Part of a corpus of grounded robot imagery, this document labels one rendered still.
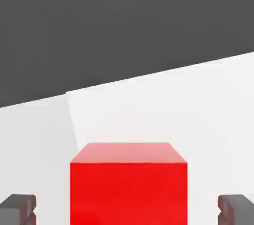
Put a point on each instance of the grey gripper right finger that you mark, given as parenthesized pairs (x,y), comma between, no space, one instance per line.
(238,211)

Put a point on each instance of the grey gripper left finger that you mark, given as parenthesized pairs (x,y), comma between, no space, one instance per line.
(15,211)

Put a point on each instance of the small red cube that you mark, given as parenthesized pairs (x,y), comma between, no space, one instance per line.
(128,189)

